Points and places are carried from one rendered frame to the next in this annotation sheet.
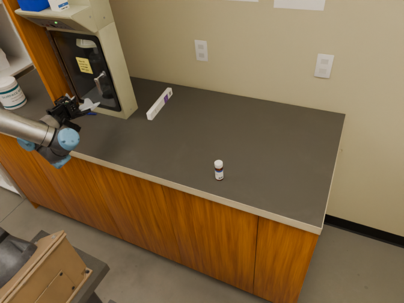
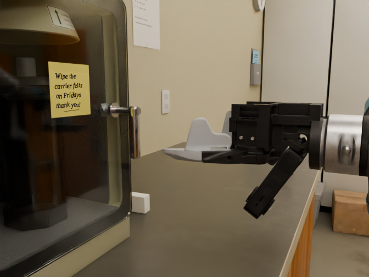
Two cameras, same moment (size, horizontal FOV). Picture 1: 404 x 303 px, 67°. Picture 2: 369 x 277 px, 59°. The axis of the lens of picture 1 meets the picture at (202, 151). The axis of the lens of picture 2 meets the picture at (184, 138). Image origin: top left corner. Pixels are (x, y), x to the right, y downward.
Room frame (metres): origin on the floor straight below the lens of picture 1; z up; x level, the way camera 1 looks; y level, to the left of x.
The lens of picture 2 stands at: (1.25, 1.00, 1.24)
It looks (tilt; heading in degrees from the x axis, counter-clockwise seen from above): 9 degrees down; 267
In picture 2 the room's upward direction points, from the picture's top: straight up
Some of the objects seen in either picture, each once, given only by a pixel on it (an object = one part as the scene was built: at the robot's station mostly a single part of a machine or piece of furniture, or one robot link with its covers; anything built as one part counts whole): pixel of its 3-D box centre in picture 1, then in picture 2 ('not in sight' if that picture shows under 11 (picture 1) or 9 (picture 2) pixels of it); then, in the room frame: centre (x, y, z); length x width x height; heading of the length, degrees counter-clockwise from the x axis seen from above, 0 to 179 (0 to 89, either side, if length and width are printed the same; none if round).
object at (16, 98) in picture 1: (9, 92); not in sight; (1.62, 1.08, 1.02); 0.13 x 0.13 x 0.15
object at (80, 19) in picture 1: (56, 20); not in sight; (1.35, 0.55, 1.46); 0.32 x 0.11 x 0.10; 60
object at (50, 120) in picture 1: (48, 124); (339, 144); (1.03, 0.61, 1.17); 0.08 x 0.05 x 0.08; 59
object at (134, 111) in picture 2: (101, 84); (126, 130); (1.32, 0.44, 1.17); 0.05 x 0.03 x 0.10; 150
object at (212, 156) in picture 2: not in sight; (231, 153); (1.16, 0.57, 1.15); 0.09 x 0.05 x 0.02; 5
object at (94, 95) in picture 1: (86, 73); (64, 121); (1.40, 0.52, 1.19); 0.30 x 0.01 x 0.40; 60
